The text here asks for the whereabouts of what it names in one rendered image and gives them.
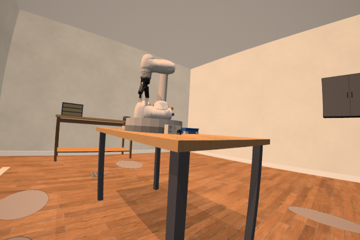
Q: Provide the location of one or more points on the blue shallow tray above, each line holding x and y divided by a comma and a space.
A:
190, 130

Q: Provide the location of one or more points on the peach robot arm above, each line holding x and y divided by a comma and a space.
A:
161, 109

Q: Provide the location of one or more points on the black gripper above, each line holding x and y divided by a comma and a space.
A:
144, 88

